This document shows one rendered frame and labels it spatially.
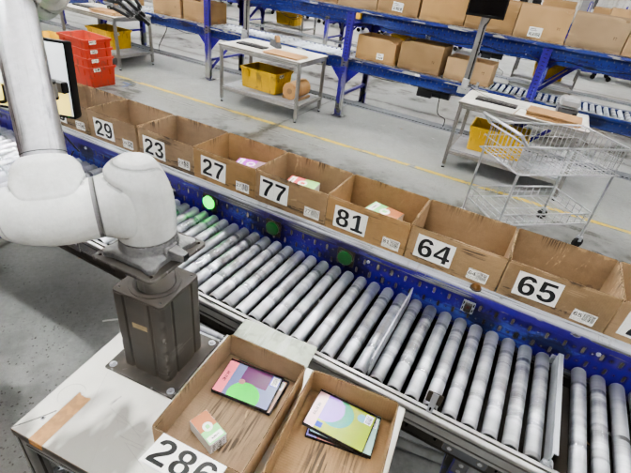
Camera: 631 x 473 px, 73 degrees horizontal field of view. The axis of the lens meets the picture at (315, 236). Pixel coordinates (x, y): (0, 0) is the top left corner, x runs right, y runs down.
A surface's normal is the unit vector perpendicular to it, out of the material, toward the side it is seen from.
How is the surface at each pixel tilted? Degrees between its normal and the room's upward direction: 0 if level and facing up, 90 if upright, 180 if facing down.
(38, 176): 51
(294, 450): 0
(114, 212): 83
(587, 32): 90
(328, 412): 0
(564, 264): 89
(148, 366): 90
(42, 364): 0
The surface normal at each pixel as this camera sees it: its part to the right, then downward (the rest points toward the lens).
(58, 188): 0.47, -0.15
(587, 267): -0.48, 0.43
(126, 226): 0.35, 0.58
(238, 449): 0.12, -0.83
